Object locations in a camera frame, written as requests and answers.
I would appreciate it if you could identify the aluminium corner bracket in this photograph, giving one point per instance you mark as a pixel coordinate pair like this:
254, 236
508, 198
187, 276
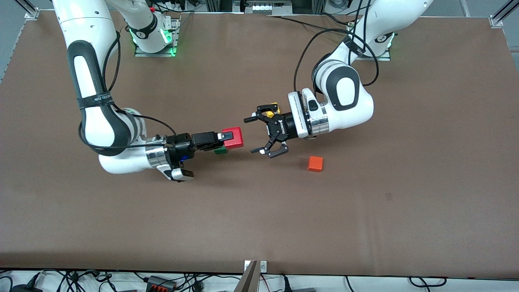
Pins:
32, 12
500, 16

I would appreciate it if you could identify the white metal bracket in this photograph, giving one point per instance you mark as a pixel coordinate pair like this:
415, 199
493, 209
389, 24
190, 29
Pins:
263, 266

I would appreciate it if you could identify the green wooden block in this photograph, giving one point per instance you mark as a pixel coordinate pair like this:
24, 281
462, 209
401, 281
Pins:
221, 151

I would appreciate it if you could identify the aluminium frame rails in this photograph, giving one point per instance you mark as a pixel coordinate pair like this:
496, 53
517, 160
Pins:
219, 5

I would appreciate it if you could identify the orange wooden block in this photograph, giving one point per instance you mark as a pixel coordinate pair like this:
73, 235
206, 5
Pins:
315, 163

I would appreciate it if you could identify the black plug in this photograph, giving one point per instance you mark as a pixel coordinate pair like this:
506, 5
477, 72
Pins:
286, 284

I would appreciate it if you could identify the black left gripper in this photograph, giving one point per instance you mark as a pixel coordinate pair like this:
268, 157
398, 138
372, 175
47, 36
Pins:
282, 127

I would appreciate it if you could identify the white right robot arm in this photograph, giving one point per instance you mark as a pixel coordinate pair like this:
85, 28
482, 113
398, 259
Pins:
93, 121

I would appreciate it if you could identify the black power adapter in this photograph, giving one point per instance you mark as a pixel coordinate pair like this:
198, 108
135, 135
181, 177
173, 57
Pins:
26, 288

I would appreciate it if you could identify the brown table cover sheet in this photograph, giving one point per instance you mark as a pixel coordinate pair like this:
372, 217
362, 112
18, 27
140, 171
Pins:
243, 211

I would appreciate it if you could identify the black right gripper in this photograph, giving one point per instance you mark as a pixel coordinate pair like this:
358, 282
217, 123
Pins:
177, 147

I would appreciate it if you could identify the red wooden block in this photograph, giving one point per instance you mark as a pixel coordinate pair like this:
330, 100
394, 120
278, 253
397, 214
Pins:
235, 140

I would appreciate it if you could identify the black orange power strip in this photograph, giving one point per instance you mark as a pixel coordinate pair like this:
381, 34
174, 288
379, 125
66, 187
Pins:
160, 282

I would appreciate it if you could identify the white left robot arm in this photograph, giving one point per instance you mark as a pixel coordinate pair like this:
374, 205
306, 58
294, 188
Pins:
348, 101

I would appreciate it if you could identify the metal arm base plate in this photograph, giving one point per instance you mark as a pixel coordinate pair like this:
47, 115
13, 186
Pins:
383, 58
177, 32

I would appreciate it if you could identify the yellow wooden block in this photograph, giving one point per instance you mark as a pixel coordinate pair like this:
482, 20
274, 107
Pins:
276, 108

